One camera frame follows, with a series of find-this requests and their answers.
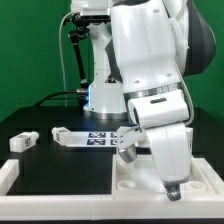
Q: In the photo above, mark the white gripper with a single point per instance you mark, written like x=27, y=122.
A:
x=170, y=148

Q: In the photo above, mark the white square tabletop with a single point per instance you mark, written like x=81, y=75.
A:
x=141, y=176

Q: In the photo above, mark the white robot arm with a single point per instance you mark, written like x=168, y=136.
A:
x=142, y=51

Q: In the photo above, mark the white sheet with fiducial tags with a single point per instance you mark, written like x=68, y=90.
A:
x=92, y=139

